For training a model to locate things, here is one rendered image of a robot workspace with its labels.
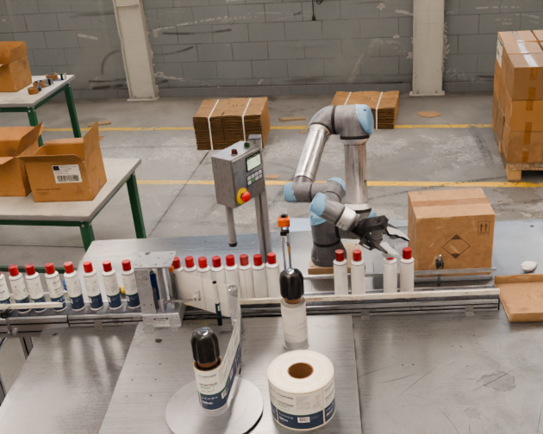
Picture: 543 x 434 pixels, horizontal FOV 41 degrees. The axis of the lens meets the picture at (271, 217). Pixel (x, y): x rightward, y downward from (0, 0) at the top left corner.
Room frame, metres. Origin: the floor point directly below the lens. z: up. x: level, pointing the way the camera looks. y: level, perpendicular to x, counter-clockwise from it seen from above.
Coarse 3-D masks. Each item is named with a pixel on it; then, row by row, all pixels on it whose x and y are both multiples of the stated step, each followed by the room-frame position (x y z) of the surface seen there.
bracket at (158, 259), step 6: (144, 252) 2.32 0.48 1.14; (150, 252) 2.31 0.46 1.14; (156, 252) 2.31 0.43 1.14; (162, 252) 2.30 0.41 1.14; (168, 252) 2.30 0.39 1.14; (174, 252) 2.29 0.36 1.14; (138, 258) 2.27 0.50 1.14; (144, 258) 2.27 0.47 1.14; (150, 258) 2.27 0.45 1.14; (156, 258) 2.26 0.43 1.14; (162, 258) 2.26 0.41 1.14; (168, 258) 2.25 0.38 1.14; (138, 264) 2.23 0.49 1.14; (144, 264) 2.23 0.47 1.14; (150, 264) 2.22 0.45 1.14; (156, 264) 2.22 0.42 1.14; (162, 264) 2.21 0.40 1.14; (168, 264) 2.21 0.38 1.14
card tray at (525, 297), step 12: (504, 276) 2.37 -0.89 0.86; (516, 276) 2.36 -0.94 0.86; (528, 276) 2.36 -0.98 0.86; (540, 276) 2.35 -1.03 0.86; (504, 288) 2.33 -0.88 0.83; (516, 288) 2.32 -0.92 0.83; (528, 288) 2.31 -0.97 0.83; (540, 288) 2.30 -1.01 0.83; (504, 300) 2.25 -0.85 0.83; (516, 300) 2.24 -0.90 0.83; (528, 300) 2.24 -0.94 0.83; (540, 300) 2.23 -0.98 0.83; (516, 312) 2.17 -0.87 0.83; (528, 312) 2.16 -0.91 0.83; (540, 312) 2.11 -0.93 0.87
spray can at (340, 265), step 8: (336, 256) 2.29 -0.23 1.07; (344, 256) 2.30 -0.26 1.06; (336, 264) 2.28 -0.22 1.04; (344, 264) 2.28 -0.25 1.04; (336, 272) 2.28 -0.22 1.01; (344, 272) 2.28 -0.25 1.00; (336, 280) 2.28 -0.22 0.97; (344, 280) 2.28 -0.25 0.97; (336, 288) 2.28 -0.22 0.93; (344, 288) 2.28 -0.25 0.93
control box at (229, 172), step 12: (240, 144) 2.47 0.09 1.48; (216, 156) 2.37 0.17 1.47; (228, 156) 2.36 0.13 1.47; (240, 156) 2.36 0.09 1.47; (216, 168) 2.37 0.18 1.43; (228, 168) 2.33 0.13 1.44; (240, 168) 2.35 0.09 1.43; (216, 180) 2.37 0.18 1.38; (228, 180) 2.33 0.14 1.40; (240, 180) 2.35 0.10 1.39; (216, 192) 2.38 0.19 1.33; (228, 192) 2.34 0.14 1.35; (240, 192) 2.34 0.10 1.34; (252, 192) 2.39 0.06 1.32; (228, 204) 2.34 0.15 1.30; (240, 204) 2.33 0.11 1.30
